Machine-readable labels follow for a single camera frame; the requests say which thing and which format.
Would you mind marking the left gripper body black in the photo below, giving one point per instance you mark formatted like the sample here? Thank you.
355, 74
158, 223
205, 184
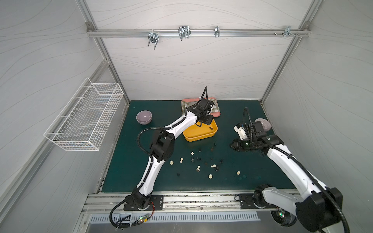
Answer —
208, 119

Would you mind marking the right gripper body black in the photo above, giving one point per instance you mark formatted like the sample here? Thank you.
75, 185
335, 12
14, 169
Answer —
236, 145

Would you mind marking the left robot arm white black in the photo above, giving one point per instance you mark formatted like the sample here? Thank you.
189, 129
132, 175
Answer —
161, 149

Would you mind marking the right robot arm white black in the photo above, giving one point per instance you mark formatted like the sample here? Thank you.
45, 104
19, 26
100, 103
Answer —
316, 206

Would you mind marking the yellow plastic storage box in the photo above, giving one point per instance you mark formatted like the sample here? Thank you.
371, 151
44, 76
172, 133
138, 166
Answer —
195, 133

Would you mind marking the pink tray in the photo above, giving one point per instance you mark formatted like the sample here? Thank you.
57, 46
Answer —
215, 109

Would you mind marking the green checkered cloth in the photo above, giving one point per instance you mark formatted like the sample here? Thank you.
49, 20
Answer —
215, 108

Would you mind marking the pink patterned bowl right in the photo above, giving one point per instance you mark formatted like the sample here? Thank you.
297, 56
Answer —
265, 124

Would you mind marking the purple bowl left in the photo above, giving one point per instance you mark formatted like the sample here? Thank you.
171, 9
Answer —
144, 117

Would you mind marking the metal u-bolt clamp middle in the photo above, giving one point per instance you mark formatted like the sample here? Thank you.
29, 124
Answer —
184, 32

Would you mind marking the metal u-bolt clamp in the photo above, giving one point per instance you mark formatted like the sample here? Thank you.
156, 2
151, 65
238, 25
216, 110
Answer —
184, 32
153, 38

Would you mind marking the metal hook clamp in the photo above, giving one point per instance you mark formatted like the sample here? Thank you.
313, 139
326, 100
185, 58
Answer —
216, 31

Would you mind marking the metal u-bolt clamp left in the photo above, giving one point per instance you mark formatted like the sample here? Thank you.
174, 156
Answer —
153, 38

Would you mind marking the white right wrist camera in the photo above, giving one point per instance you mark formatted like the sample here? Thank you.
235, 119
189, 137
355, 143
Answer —
241, 131

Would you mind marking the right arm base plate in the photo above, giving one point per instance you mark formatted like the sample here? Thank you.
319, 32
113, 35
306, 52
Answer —
246, 201

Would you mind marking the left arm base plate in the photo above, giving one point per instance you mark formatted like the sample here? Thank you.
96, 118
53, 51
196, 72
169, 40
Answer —
144, 203

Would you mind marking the metal bracket right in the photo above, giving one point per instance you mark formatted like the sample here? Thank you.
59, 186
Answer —
287, 33

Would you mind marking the white wire basket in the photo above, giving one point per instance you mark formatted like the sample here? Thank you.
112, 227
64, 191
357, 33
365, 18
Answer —
84, 121

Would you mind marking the aluminium crossbar rail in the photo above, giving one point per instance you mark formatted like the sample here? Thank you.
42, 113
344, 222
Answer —
202, 33

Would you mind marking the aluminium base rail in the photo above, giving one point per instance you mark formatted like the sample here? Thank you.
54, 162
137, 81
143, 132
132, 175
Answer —
204, 201

